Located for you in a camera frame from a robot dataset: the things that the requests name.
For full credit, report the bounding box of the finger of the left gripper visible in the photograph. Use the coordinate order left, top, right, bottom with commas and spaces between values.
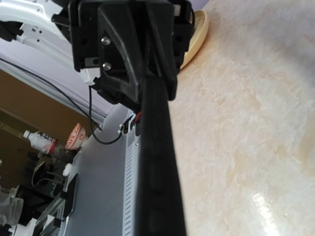
145, 2, 177, 101

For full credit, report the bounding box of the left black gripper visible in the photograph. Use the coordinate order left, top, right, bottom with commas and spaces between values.
52, 0, 194, 106

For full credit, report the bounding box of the black phone case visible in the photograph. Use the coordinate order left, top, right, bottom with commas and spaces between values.
134, 78, 187, 236

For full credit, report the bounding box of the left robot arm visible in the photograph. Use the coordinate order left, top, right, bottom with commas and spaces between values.
0, 0, 194, 109

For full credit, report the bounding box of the beige round plate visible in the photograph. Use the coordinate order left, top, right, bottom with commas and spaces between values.
180, 10, 209, 69

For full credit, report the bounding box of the red patterned bowl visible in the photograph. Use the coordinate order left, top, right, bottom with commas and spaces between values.
65, 123, 88, 150

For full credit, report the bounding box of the plastic drink bottle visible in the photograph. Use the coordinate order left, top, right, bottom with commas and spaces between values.
23, 130, 58, 155

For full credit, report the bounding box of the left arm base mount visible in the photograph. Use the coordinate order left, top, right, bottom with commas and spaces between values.
118, 111, 142, 137

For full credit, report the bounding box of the front aluminium rail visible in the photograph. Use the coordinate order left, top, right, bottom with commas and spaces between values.
120, 132, 142, 236

